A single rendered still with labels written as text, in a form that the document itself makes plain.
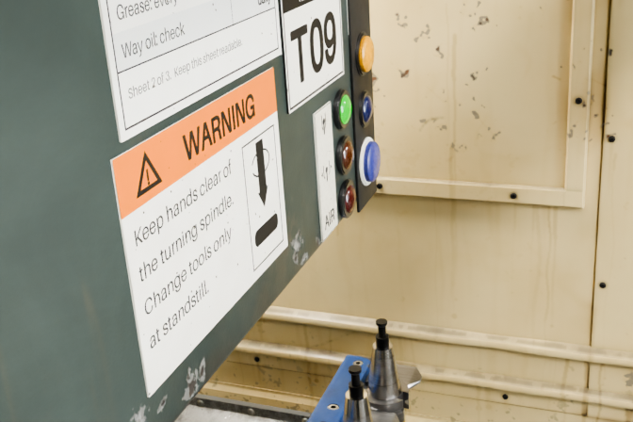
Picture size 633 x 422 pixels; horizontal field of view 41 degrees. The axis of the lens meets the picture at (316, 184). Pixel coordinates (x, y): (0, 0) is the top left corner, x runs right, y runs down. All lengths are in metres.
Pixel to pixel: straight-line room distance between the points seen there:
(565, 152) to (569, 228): 0.13
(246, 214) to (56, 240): 0.15
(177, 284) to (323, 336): 1.22
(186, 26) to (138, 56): 0.04
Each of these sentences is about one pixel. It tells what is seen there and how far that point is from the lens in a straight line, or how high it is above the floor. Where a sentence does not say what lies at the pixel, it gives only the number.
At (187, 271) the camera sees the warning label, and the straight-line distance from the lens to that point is 0.38.
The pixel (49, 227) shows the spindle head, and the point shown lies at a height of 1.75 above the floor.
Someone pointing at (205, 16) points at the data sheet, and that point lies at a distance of 0.39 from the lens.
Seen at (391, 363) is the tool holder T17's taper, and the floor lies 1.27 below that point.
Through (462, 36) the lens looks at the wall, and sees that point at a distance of 1.31.
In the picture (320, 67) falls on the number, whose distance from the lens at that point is 0.52.
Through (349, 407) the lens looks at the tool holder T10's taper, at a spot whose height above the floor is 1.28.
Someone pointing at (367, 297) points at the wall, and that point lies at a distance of 1.52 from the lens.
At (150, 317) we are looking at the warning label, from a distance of 0.36.
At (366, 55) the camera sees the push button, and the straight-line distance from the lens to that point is 0.59.
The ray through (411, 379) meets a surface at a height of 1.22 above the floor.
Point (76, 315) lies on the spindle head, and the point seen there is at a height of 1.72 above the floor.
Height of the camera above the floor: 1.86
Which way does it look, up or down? 20 degrees down
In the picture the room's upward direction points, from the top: 4 degrees counter-clockwise
